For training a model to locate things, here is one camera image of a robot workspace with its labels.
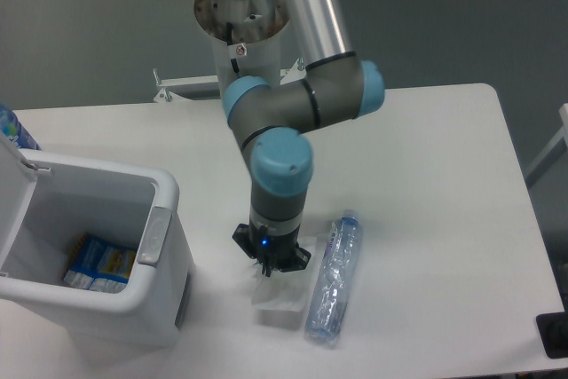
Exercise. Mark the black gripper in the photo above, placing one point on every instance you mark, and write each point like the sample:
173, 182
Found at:
273, 252

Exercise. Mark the blue snack package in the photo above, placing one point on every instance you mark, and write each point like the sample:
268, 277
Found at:
99, 265

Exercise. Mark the black device at edge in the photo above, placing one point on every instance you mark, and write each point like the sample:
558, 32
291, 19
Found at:
553, 333

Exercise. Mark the white frame at right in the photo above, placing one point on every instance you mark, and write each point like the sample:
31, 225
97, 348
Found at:
550, 153

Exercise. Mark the white paper bag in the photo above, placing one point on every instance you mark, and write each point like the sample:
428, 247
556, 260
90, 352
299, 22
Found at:
285, 291

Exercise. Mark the white trash can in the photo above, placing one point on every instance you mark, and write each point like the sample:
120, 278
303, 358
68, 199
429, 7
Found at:
128, 205

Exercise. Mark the clear crushed plastic bottle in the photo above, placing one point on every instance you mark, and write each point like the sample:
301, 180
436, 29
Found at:
332, 290

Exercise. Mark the blue labelled bottle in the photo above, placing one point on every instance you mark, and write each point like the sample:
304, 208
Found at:
12, 128

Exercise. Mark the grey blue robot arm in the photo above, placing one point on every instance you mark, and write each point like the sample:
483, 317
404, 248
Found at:
287, 68

